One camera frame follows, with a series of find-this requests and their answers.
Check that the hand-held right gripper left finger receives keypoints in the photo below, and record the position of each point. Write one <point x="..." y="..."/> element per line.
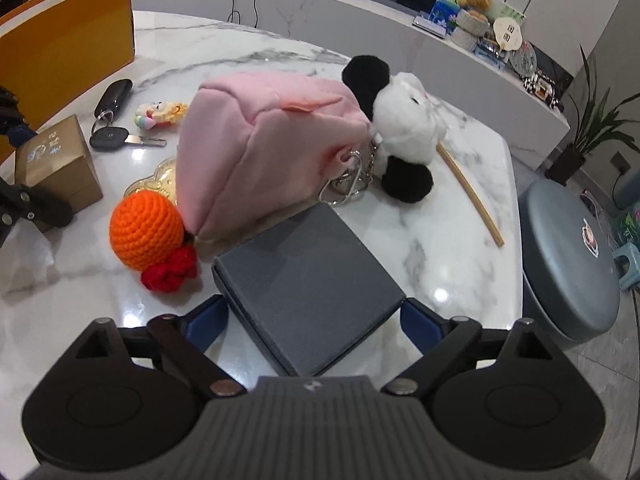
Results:
<point x="207" y="321"/>

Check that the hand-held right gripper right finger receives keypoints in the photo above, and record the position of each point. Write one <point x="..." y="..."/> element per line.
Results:
<point x="417" y="325"/>

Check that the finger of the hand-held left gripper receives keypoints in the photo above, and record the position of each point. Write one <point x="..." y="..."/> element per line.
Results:
<point x="40" y="207"/>
<point x="20" y="132"/>

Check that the small brown cardboard box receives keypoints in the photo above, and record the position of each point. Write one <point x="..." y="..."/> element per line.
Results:
<point x="55" y="160"/>

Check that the grey square box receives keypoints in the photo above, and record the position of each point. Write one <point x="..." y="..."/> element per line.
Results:
<point x="310" y="285"/>

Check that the white marble desktop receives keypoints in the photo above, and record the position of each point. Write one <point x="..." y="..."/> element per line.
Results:
<point x="440" y="260"/>

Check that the orange cardboard box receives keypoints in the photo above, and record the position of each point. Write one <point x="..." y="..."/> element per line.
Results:
<point x="65" y="60"/>

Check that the black head car key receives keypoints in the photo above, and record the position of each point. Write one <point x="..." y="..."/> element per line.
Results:
<point x="107" y="138"/>

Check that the black leather key fob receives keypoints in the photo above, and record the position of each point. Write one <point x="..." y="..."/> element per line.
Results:
<point x="114" y="95"/>

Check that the gold clear charm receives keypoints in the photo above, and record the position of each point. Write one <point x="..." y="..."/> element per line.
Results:
<point x="155" y="182"/>

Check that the thin wooden stick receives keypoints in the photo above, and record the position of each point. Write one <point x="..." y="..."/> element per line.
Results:
<point x="472" y="197"/>

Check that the grey round stool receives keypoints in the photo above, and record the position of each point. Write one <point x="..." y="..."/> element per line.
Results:
<point x="565" y="270"/>

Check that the pink plush pouch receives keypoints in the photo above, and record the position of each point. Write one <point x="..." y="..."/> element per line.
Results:
<point x="260" y="150"/>

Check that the potted green plant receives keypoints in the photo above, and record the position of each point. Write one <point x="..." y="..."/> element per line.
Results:
<point x="567" y="162"/>

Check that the small teal plastic stool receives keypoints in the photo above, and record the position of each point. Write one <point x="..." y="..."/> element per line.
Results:
<point x="631" y="265"/>

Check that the black white checkered ornaments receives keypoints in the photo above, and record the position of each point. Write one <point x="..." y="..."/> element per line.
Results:
<point x="542" y="90"/>

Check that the small blue box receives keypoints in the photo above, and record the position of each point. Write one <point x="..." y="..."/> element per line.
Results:
<point x="490" y="54"/>

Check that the round decorative plate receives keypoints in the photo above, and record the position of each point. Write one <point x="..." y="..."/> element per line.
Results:
<point x="523" y="60"/>

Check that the grey knitted basket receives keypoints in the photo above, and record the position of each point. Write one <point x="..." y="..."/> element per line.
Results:
<point x="466" y="40"/>
<point x="472" y="21"/>

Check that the pale purple notebook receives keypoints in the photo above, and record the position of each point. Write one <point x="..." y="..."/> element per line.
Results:
<point x="429" y="25"/>

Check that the white round hand fan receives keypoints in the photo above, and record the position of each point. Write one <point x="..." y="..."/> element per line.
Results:
<point x="507" y="34"/>

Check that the blue tissue box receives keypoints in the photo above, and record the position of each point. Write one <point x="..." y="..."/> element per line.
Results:
<point x="445" y="17"/>

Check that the white marble tv stand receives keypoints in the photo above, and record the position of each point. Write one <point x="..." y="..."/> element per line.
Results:
<point x="350" y="20"/>

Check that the wall socket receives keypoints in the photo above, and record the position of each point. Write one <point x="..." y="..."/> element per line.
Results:
<point x="621" y="162"/>

